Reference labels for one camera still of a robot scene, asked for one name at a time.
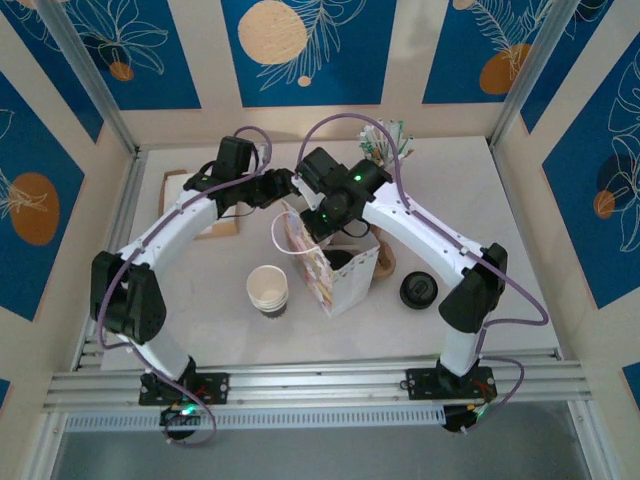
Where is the black plastic cup lid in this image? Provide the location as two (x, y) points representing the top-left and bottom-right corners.
(323, 248), (354, 270)

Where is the white paper bag with handles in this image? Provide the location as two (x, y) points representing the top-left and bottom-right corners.
(271, 209), (380, 320)

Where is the cardboard napkin box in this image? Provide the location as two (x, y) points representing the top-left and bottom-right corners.
(158, 169), (241, 241)

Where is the wrapped straws bundle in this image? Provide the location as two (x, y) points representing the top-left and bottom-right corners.
(357, 117), (416, 167)

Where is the cardboard cup carrier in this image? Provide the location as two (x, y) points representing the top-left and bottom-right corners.
(374, 239), (398, 279)

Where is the stack of paper cups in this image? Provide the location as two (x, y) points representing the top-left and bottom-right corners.
(246, 264), (290, 320)

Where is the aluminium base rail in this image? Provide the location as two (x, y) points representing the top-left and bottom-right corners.
(42, 349), (586, 409)

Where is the aluminium frame post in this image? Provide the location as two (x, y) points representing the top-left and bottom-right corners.
(35, 0), (140, 156)
(488, 0), (581, 154)

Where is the white slotted cable duct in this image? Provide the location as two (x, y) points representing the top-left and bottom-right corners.
(64, 403), (446, 434)

